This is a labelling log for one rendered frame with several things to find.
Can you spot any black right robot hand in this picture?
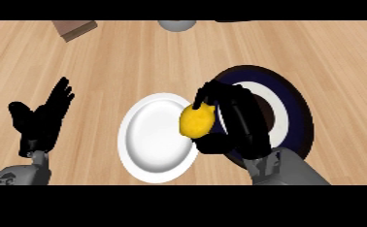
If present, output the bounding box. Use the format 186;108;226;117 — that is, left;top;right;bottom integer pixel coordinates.
191;80;273;161

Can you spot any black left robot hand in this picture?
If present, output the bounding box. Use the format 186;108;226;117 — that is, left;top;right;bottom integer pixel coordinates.
7;76;75;159

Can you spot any yellow lemon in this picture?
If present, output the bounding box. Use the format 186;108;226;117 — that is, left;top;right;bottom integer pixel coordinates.
177;102;217;140

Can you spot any dark blue and white plate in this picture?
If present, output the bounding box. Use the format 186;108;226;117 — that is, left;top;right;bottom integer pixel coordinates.
208;64;315;167

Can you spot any brown wooden block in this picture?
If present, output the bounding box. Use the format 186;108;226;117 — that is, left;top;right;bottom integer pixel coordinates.
50;20;99;44

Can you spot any grey round object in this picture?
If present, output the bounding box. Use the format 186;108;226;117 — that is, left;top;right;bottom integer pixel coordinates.
158;20;198;33

